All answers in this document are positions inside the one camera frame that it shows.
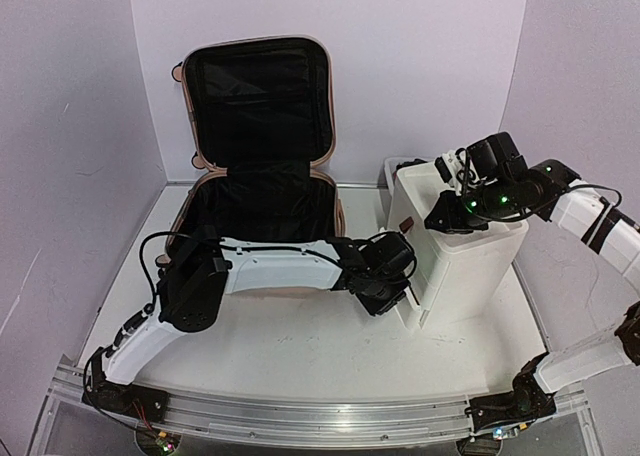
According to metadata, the white perforated plastic basket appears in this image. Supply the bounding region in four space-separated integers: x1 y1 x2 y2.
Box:
383 156 434 190

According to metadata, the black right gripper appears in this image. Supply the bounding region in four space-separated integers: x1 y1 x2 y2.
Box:
424 179 514 237

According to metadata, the aluminium front rail base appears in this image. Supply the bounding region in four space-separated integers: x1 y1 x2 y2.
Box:
27 364 603 455

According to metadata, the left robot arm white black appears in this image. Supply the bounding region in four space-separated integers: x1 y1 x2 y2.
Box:
86 227 418 413

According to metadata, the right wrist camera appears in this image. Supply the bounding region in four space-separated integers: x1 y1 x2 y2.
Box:
434 148 467 196

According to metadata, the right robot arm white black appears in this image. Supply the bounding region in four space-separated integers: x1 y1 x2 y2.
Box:
424 132 639 419

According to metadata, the white plastic storage bin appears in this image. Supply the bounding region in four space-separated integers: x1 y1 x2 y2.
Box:
387 162 529 326

